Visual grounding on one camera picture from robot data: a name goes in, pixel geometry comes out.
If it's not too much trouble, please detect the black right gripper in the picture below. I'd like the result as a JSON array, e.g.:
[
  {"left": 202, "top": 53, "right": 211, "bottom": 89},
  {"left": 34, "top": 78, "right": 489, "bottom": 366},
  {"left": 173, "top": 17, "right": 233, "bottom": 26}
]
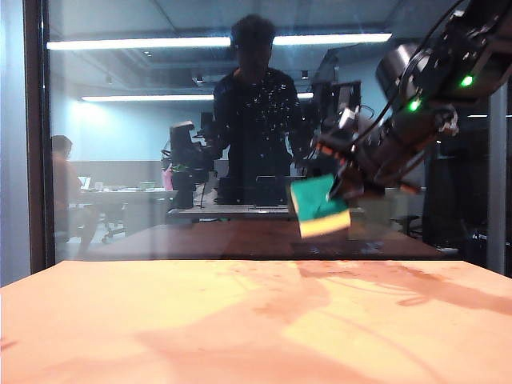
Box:
[{"left": 313, "top": 103, "right": 460, "bottom": 202}]

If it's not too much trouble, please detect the grey window frame post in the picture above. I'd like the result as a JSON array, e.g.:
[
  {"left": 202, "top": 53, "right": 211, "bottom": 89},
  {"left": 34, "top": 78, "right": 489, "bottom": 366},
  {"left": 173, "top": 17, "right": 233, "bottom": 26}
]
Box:
[{"left": 486, "top": 90, "right": 510, "bottom": 278}]

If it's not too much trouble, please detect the dark brown window frame post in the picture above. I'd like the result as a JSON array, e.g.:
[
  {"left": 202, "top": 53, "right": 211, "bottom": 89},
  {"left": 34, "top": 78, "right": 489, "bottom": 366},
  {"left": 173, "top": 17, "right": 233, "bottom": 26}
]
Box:
[{"left": 22, "top": 0, "right": 57, "bottom": 275}]

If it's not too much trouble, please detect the large glass window pane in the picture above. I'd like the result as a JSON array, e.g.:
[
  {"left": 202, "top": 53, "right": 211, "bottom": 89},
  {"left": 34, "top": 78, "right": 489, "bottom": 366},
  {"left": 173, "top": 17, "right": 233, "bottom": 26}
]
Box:
[{"left": 42, "top": 0, "right": 494, "bottom": 262}]

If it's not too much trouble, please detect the green and white sponge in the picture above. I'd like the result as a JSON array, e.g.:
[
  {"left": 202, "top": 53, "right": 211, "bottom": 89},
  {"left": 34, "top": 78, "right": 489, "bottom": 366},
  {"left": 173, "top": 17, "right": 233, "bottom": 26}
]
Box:
[{"left": 288, "top": 173, "right": 353, "bottom": 240}]

